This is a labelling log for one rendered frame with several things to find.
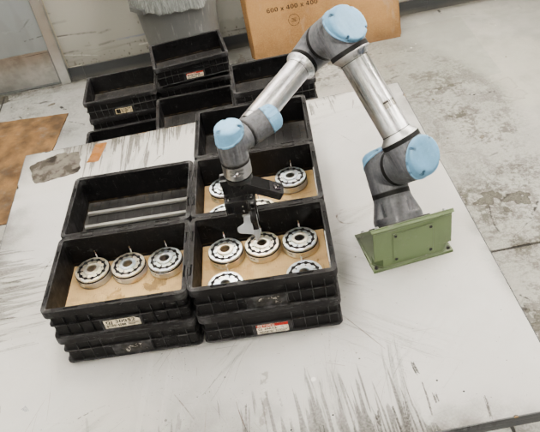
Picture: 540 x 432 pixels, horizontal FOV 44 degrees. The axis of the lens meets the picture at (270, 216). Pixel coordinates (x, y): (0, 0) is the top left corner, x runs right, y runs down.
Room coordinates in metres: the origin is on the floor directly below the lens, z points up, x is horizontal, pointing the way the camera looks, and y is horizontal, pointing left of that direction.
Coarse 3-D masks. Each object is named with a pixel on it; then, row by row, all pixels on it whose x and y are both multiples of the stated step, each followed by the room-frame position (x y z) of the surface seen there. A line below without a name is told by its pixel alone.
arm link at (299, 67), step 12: (300, 48) 1.78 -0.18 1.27; (288, 60) 1.78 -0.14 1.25; (300, 60) 1.75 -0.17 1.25; (312, 60) 1.75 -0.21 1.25; (288, 72) 1.71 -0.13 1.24; (300, 72) 1.72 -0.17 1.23; (312, 72) 1.75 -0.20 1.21; (276, 84) 1.68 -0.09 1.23; (288, 84) 1.68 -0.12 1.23; (300, 84) 1.71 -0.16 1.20; (264, 96) 1.64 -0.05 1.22; (276, 96) 1.64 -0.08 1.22; (288, 96) 1.66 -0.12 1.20; (252, 108) 1.61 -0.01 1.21
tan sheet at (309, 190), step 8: (272, 176) 1.80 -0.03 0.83; (312, 176) 1.75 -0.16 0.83; (312, 184) 1.71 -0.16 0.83; (208, 192) 1.78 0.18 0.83; (304, 192) 1.68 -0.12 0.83; (312, 192) 1.67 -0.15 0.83; (208, 200) 1.74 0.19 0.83; (272, 200) 1.67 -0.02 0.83; (280, 200) 1.66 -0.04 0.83; (208, 208) 1.69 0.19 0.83
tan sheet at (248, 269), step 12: (324, 240) 1.44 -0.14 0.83; (204, 252) 1.49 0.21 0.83; (324, 252) 1.39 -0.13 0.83; (204, 264) 1.44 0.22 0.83; (240, 264) 1.41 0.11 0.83; (252, 264) 1.40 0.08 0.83; (264, 264) 1.39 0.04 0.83; (276, 264) 1.38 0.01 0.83; (288, 264) 1.37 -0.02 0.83; (324, 264) 1.34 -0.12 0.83; (204, 276) 1.39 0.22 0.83; (252, 276) 1.35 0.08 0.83; (264, 276) 1.34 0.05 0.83
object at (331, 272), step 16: (272, 208) 1.51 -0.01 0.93; (192, 224) 1.51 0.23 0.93; (192, 240) 1.46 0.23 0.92; (192, 256) 1.37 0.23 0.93; (192, 272) 1.31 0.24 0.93; (304, 272) 1.23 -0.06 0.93; (320, 272) 1.22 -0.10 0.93; (336, 272) 1.22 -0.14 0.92; (192, 288) 1.25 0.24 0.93; (208, 288) 1.24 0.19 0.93; (224, 288) 1.24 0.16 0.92; (240, 288) 1.23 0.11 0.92; (256, 288) 1.23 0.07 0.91
